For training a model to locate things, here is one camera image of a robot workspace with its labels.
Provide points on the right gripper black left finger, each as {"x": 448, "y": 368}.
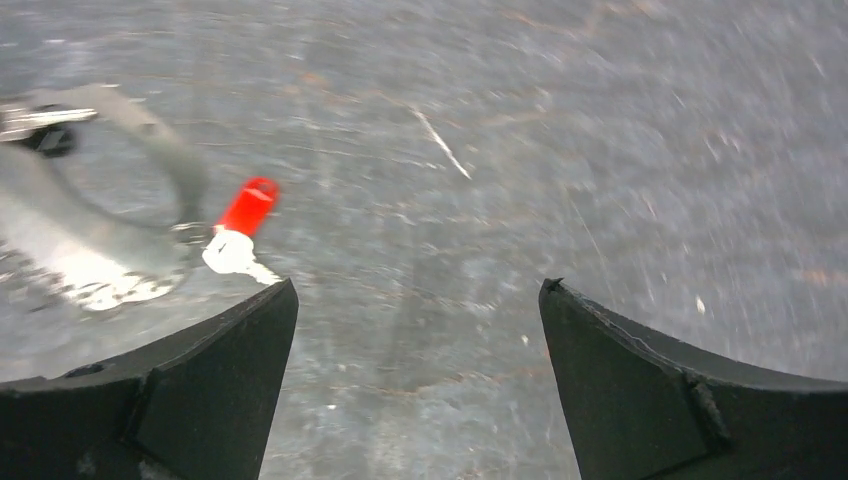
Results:
{"x": 196, "y": 404}

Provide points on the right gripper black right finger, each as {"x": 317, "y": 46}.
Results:
{"x": 640, "y": 404}

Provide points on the key with red tag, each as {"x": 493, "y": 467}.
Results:
{"x": 231, "y": 249}

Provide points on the silver perforated metal plate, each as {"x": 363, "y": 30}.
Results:
{"x": 58, "y": 243}

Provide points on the key with black tag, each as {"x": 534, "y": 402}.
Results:
{"x": 46, "y": 129}

